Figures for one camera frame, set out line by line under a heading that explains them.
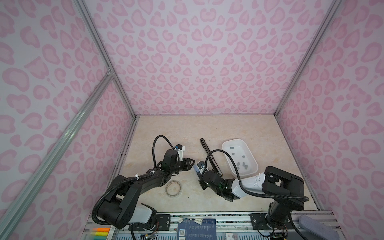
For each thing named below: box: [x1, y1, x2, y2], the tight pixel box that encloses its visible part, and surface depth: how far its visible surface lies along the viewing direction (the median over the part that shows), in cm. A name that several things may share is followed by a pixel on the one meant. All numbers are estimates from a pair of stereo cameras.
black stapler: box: [200, 138, 223, 176], surface depth 95 cm
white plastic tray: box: [222, 139, 259, 178], surface depth 98 cm
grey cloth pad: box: [298, 215, 340, 240], surface depth 71 cm
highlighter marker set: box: [90, 227, 110, 240], surface depth 71 cm
